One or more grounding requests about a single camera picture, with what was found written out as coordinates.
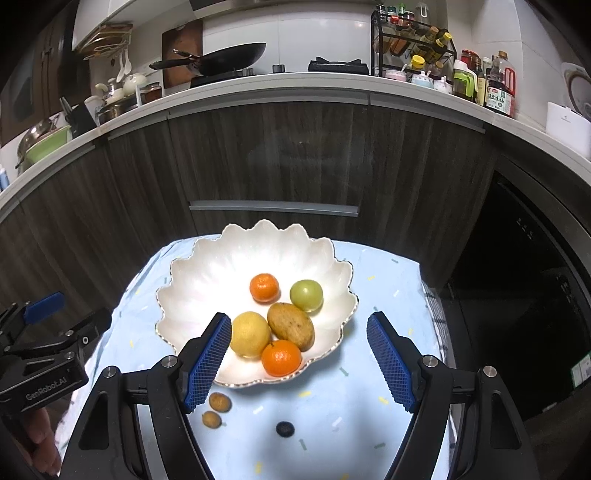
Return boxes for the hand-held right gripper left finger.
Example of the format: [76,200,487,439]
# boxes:
[59,311,233,480]

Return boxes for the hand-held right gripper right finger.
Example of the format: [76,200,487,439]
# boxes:
[366,311,541,480]

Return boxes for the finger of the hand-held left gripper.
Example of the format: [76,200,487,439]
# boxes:
[0,291,65,343]
[2,308,113,360]

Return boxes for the yellow lemon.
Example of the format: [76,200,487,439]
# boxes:
[231,311,272,358]

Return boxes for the white scalloped bowl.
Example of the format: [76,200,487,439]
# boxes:
[154,219,359,387]

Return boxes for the large orange mandarin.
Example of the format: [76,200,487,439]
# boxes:
[261,339,303,377]

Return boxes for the yellow mango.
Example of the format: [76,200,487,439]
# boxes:
[267,302,316,352]

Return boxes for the small orange mandarin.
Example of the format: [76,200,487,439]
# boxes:
[249,272,280,304]

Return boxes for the green round fruit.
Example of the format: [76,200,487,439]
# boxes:
[289,279,323,313]

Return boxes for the person's left hand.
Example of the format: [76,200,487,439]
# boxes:
[21,406,63,478]

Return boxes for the light blue patterned tablecloth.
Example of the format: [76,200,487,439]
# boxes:
[60,237,458,480]

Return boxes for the built-in black oven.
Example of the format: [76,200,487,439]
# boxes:
[443,168,591,418]

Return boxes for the green bowl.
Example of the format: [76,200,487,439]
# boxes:
[16,126,74,169]

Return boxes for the black knife block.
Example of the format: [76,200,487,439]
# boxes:
[60,98,98,138]

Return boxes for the metal pot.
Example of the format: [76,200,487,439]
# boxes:
[97,95,139,124]

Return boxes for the white teapot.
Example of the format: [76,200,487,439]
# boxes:
[122,73,148,95]

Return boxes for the white ladles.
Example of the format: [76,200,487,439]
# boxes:
[115,48,132,84]

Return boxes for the green lidded oil jug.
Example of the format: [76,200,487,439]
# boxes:
[452,59,481,102]

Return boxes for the white box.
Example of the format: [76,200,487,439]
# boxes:
[546,102,591,160]

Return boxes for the dark soy sauce bottle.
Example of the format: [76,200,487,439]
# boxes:
[485,51,517,117]

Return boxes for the black stove grate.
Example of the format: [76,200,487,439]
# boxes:
[308,56,370,73]

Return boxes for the wooden cutting board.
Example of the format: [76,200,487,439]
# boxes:
[161,19,204,88]

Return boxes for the black wok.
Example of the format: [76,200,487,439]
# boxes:
[148,42,267,77]

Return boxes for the black spice rack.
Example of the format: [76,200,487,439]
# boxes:
[370,4,458,79]

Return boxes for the grey drawer handle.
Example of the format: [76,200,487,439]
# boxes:
[189,200,360,217]

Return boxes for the wall utensil rack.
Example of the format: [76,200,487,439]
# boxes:
[76,23,132,58]

